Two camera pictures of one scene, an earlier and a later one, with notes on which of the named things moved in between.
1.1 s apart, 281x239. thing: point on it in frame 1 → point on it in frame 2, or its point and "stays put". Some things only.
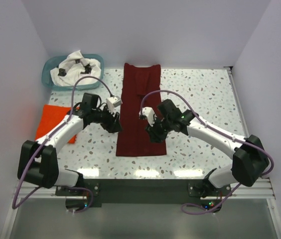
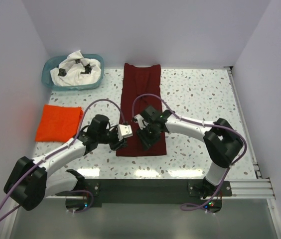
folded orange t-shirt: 52,114 stays put
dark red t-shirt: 133,140 stays put
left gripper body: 111,122 → 118,141
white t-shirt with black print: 74,67 stays put
